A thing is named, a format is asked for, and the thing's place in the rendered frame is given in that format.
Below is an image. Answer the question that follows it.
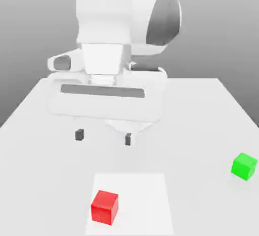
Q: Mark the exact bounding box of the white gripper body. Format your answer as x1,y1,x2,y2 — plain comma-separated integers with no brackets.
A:
45,71,168,124

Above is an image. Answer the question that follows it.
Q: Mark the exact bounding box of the small red cube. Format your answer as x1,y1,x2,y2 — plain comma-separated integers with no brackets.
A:
90,189,119,226

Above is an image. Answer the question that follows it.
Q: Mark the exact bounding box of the small green cube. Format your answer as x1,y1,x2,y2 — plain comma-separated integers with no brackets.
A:
230,152,259,182

